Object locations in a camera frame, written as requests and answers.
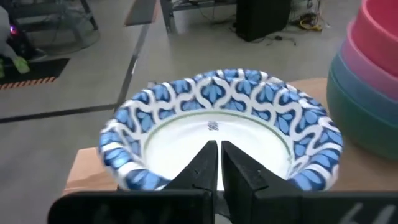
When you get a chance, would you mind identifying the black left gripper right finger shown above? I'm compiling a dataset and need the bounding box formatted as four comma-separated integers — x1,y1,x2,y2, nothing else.
221,140,398,224

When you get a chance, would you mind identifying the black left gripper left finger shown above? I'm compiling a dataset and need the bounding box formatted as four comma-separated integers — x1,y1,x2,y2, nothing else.
48,140,218,224

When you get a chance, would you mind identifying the blue patterned paper bowl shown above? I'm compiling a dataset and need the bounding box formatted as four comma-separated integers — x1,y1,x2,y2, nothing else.
98,68,345,192

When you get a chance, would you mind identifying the green plastic bowl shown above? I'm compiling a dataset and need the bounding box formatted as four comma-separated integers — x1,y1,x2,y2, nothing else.
326,70,398,161

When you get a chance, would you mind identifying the pink plastic bowl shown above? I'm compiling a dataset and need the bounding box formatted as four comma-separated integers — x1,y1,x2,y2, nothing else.
338,20,398,102

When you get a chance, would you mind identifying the red plastic bowl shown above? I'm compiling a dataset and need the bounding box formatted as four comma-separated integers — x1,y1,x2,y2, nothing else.
351,0,398,78

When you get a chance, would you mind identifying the black computer tower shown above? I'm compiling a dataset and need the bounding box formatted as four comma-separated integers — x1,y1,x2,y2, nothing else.
235,0,293,43

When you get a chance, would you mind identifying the grey metal desk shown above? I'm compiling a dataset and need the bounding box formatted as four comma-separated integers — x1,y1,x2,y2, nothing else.
124,0,237,34

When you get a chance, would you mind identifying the black mat hazard striped edge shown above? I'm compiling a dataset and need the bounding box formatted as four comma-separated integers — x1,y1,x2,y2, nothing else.
0,57,70,91

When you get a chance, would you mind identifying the person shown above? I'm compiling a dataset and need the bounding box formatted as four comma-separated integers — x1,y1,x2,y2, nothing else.
0,6,32,78

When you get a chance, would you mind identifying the yellow cable bundle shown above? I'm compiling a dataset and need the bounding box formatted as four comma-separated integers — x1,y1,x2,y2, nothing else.
298,12,324,32

